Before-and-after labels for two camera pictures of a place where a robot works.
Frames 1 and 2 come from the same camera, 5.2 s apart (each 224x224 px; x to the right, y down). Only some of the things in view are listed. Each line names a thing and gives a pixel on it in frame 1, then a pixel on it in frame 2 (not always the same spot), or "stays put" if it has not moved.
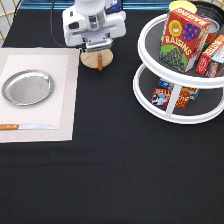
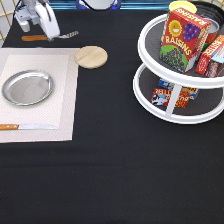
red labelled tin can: x=212 y=31 stays put
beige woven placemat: x=57 y=111 stays put
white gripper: x=95 y=32 to x=37 y=11
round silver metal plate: x=27 y=87 stays put
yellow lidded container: x=182 y=4 stays put
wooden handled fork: x=100 y=63 to x=41 y=37
